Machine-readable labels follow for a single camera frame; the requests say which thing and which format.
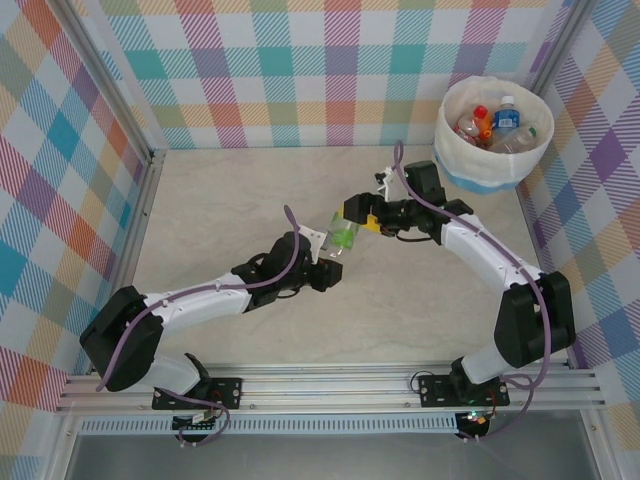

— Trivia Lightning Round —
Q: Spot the green label plastic bottle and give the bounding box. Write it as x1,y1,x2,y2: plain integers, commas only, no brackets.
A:
324,212,364,259

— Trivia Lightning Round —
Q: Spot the red cap red label bottle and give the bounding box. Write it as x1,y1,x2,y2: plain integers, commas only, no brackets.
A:
452,103,491,144

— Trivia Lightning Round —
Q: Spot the green-capped clear plastic bottle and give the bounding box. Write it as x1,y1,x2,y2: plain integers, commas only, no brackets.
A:
492,124,540,155

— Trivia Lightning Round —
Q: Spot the blue label white-capped bottle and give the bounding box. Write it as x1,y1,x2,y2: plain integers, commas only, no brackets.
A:
492,95,521,132

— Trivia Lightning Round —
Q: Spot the white fabric bin blue band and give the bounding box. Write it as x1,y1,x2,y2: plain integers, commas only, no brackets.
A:
432,74,555,194

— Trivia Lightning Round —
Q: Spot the grey metal panel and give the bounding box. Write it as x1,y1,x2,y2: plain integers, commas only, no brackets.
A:
64,432,601,480

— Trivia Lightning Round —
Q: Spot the small electronics board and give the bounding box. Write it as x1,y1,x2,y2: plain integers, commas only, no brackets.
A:
457,409,494,431
172,412,221,434

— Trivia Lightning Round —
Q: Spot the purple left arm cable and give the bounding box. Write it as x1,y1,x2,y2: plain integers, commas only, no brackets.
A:
97,204,304,447

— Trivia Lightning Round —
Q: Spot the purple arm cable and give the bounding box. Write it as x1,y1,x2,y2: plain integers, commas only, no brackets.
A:
97,204,304,447
393,140,552,444

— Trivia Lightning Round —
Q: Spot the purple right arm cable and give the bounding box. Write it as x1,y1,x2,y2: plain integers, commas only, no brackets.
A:
393,140,552,444

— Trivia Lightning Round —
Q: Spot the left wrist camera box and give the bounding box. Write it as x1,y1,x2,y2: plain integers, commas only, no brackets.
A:
298,225,335,261

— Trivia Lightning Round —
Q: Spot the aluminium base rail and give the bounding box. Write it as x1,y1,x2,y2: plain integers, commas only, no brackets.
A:
54,363,609,414

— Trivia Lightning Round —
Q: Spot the aluminium side frame rail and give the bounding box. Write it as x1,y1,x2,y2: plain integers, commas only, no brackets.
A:
517,179,584,371
112,147,169,301

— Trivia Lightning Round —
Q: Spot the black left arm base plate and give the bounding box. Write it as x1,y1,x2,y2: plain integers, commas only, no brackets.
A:
152,377,245,412

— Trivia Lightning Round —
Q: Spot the white slotted cable tray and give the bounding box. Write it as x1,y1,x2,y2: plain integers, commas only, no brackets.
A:
79,417,459,435

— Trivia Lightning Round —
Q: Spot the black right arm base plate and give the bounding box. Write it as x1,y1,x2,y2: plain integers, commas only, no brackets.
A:
418,372,511,409

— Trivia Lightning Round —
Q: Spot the aluminium frame post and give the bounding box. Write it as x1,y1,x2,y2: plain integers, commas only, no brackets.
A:
582,409,621,480
529,0,594,96
47,412,81,480
52,0,156,161

